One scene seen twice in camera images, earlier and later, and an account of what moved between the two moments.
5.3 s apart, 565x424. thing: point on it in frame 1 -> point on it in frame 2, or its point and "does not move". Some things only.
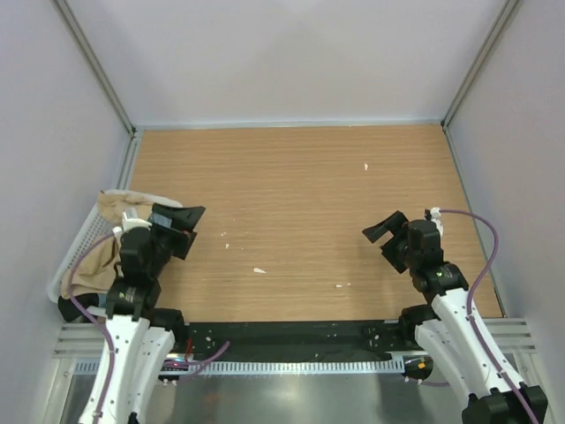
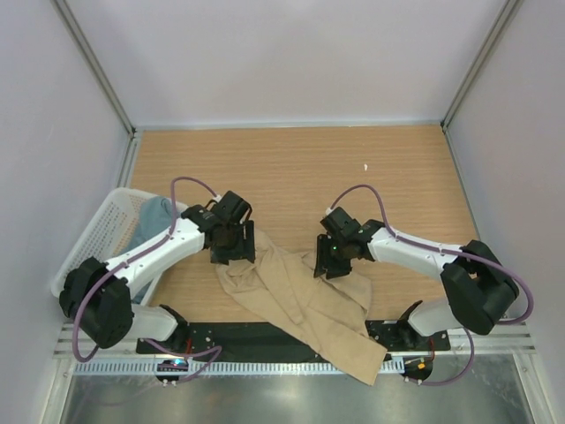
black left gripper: [180, 217] -> [244, 246]
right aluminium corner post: [499, 26] does not move
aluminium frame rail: [81, 343] does not move
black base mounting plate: [295, 340] does not move
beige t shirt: [94, 269] -> [332, 313]
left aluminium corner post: [79, 36] does not move
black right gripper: [393, 223] -> [322, 260]
